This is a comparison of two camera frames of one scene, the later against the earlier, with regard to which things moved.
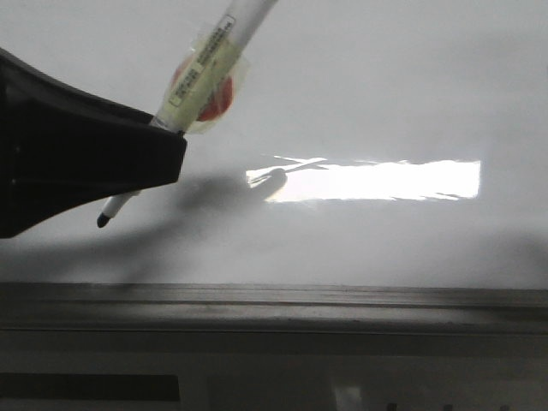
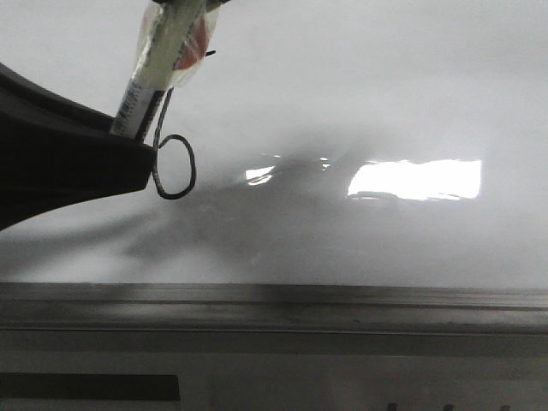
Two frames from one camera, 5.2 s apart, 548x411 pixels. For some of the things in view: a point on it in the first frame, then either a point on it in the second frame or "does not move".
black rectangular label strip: (90, 387) does not move
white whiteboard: (375, 144) does not move
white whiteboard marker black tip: (208, 79) -> (177, 38)
